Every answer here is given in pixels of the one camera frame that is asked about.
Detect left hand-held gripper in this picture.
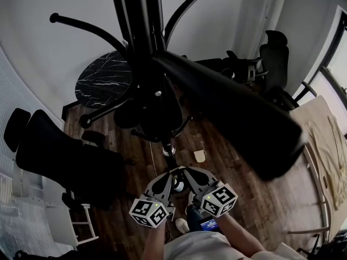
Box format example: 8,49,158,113
128,170,176,229

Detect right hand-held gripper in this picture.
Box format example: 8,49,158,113
184,167,239,218

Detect black metal coat rack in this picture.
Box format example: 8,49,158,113
49,0,304,181

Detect person's left forearm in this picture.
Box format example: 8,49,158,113
142,223,166,260

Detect person's right forearm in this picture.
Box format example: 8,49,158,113
216,212,265,257

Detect white and blue bottle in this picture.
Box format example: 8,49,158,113
173,179,187,192

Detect person's blue jeans leg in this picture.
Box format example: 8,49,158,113
186,191,204,231

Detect black device with blue screen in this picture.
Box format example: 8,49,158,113
200,218,222,231

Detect person's white shoe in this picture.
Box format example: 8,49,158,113
175,217,190,233

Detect person's white shirt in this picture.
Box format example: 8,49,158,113
162,230,310,260

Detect black headrest office chair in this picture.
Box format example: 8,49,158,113
4,107,136,211
259,30,318,111

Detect light wooden desk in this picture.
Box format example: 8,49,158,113
287,95,347,243

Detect round black marble table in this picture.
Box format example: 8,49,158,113
75,50,142,127

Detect beige cloth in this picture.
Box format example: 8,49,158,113
306,115,347,211

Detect white window blinds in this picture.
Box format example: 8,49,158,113
0,44,66,260

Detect black framed window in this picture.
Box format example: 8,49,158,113
300,5,347,97

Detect white vertical wall pipes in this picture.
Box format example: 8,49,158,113
257,0,288,54

